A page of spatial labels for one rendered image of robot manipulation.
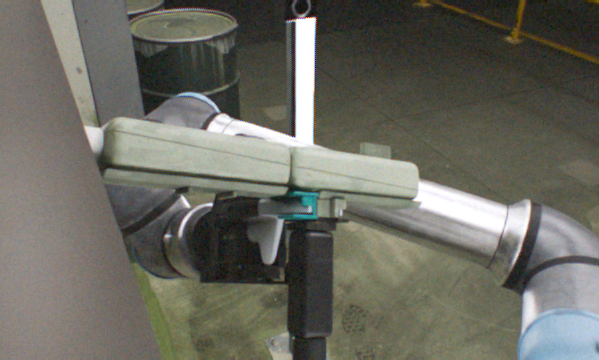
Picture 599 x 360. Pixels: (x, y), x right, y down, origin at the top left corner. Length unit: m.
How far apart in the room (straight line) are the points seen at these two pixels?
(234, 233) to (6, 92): 0.39
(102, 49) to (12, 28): 1.93
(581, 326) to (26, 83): 0.52
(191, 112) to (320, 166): 0.35
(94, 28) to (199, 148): 1.76
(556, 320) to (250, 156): 0.35
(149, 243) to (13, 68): 0.52
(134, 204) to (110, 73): 1.55
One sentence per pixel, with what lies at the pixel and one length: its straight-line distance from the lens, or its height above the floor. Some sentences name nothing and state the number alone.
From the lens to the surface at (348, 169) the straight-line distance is 0.49.
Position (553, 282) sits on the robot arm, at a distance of 0.65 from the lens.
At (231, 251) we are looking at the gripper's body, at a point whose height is 1.35.
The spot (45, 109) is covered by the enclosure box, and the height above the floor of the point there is 1.64.
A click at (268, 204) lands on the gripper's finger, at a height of 1.43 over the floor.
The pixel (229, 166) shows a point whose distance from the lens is 0.43.
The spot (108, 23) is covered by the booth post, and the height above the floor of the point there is 1.13.
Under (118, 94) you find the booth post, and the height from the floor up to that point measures 0.85.
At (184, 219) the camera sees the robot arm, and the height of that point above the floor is 1.33.
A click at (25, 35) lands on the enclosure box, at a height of 1.64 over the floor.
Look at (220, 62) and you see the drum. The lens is 2.86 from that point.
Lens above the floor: 1.70
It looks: 32 degrees down
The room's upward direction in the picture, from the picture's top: straight up
